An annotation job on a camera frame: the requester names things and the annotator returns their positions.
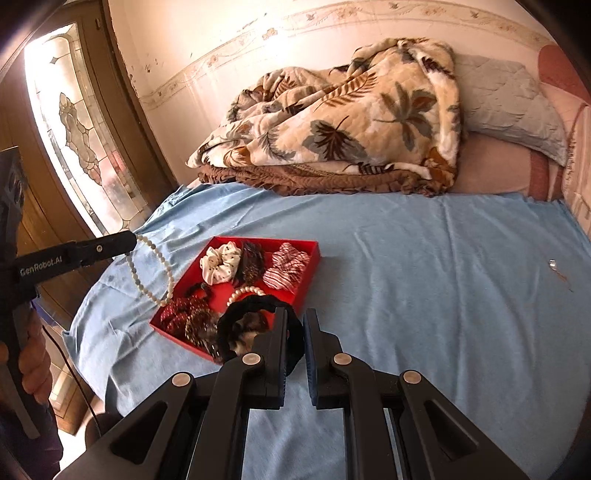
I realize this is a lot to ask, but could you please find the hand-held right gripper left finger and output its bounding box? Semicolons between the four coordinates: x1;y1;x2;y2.
55;305;305;480

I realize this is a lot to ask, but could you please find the white dotted scrunchie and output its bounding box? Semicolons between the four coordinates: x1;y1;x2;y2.
199;242;242;284

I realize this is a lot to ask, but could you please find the person's left hand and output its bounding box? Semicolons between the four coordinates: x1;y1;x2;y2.
0;313;51;403

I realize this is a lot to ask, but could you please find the stained glass window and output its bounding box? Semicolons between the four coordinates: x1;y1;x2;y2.
25;23;153;236

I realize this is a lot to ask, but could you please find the pearl bead bracelet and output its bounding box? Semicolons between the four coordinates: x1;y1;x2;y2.
226;285;269;308

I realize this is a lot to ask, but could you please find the dark beaded necklace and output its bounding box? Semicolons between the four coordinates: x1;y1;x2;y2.
235;241;267;287

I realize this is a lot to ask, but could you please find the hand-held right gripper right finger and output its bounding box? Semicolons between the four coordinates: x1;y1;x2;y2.
302;308;532;480

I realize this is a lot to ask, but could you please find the red white striped scrunchie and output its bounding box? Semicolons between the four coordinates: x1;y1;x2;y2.
262;242;311;292

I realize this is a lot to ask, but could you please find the brown ruffled blanket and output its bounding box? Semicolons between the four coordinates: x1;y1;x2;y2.
198;164;455;198

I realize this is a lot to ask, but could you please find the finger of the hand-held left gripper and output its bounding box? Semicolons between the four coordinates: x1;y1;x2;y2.
76;230;138;269

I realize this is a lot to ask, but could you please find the white bead necklace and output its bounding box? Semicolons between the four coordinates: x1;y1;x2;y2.
124;233;176;306

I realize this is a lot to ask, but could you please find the floral leaf print blanket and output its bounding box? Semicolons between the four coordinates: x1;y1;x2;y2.
186;38;464;185

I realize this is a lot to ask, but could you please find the grey pillow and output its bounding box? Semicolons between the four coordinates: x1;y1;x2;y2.
455;54;568;167

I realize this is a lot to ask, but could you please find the black velvet scrunchie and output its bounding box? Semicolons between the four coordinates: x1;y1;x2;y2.
213;295;305;379

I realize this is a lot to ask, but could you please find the pink striped mattress cover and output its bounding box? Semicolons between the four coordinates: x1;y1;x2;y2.
450;134;565;202

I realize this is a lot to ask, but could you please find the person's left forearm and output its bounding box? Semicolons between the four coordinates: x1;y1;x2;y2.
0;401;63;480

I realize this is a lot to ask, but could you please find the blue bed sheet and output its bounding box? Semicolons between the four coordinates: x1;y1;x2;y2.
62;182;591;480

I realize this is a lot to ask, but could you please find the black cable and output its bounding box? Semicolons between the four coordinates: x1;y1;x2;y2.
41;323;101;439

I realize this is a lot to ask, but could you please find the grey beige scrunchie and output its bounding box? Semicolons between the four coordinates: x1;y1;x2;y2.
231;311;269;354

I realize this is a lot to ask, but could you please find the wooden door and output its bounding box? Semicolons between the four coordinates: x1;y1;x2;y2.
0;0;185;435

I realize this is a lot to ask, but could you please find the red jewelry box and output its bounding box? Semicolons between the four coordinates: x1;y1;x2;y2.
149;236;321;365

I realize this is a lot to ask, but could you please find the red glitter scrunchie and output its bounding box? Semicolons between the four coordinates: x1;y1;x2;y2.
159;296;204;337

